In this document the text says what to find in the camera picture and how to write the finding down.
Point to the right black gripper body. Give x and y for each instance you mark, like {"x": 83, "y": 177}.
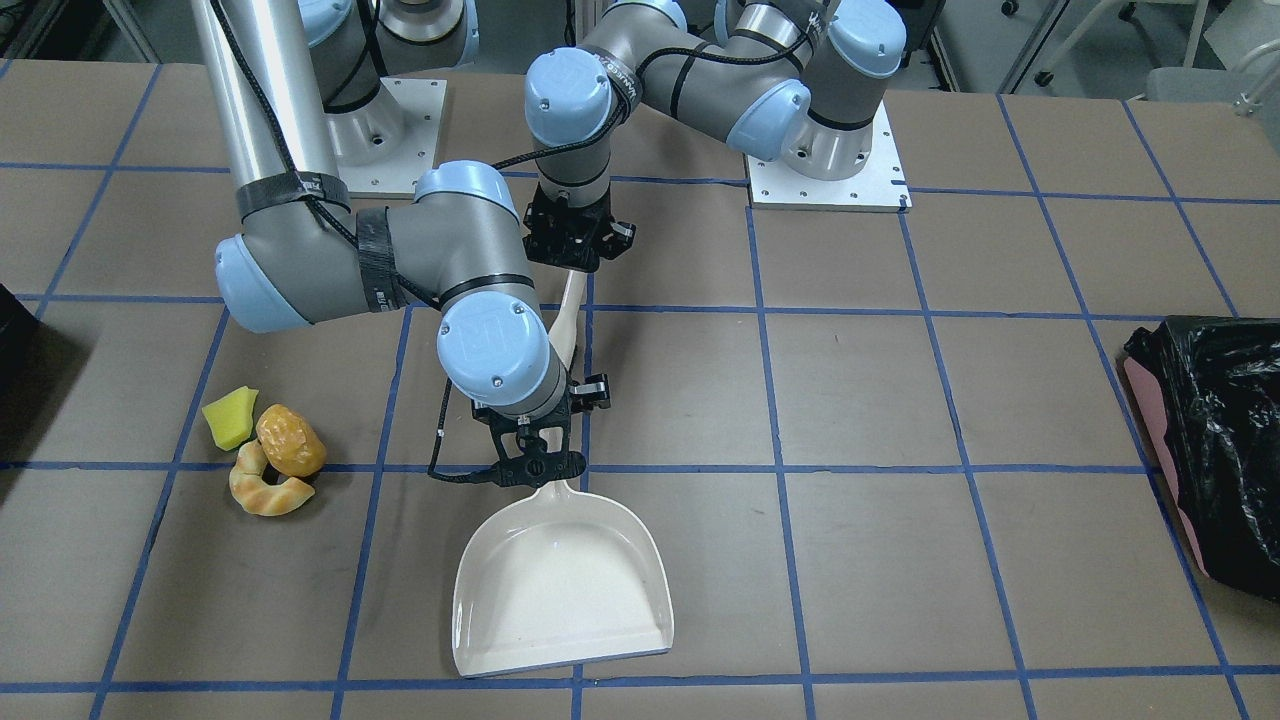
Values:
{"x": 594, "y": 388}

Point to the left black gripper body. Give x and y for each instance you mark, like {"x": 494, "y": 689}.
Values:
{"x": 562, "y": 232}

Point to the white hand brush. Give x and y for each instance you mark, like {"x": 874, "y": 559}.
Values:
{"x": 564, "y": 331}

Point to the white plastic dustpan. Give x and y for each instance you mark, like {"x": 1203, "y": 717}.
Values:
{"x": 559, "y": 578}

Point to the round brown bread roll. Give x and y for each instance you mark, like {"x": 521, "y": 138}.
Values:
{"x": 289, "y": 442}

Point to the toy croissant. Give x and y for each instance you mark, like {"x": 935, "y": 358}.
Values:
{"x": 254, "y": 495}

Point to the yellow sponge piece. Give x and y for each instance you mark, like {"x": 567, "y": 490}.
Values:
{"x": 230, "y": 418}

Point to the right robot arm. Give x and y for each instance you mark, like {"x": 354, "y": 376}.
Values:
{"x": 304, "y": 256}

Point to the black bag lined bin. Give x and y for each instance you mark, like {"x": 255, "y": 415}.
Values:
{"x": 1207, "y": 389}

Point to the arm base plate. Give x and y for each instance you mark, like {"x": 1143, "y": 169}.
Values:
{"x": 850, "y": 185}
{"x": 384, "y": 147}

